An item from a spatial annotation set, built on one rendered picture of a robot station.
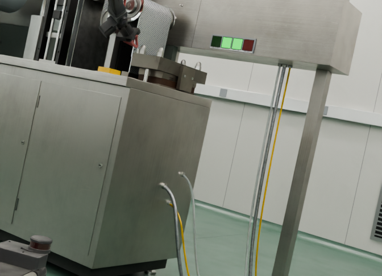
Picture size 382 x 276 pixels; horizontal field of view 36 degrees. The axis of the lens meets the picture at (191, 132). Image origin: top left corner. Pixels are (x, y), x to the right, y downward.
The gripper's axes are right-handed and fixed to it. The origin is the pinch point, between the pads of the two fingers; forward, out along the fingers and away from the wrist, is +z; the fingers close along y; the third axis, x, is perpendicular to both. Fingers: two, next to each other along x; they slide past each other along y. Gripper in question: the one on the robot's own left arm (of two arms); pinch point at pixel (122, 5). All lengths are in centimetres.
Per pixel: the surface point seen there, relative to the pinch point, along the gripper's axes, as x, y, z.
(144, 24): 1.0, 9.0, 9.2
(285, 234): -33, 92, 88
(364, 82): 184, 47, 194
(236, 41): 21, 46, 26
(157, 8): 13.2, 8.2, 9.1
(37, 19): -2, -67, 21
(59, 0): -6.7, -35.0, -1.0
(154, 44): 2.6, 10.4, 22.1
